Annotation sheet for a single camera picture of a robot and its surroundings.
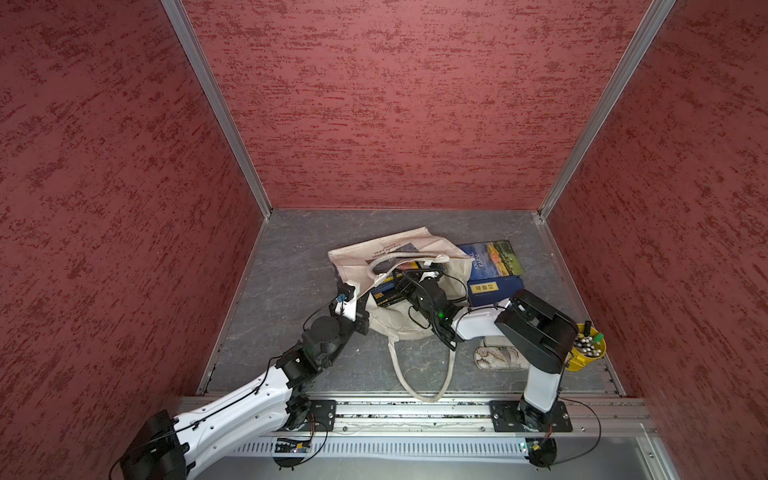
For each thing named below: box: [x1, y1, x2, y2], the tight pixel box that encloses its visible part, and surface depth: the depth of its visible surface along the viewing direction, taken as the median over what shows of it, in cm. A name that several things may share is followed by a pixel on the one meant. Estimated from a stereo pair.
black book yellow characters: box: [370, 273, 405, 307], surface depth 91 cm
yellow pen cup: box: [566, 323, 607, 371], surface depth 77 cm
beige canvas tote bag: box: [328, 227, 473, 402], surface depth 85 cm
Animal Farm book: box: [458, 240, 525, 280], surface depth 106 cm
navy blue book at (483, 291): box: [467, 275, 525, 307], surface depth 100 cm
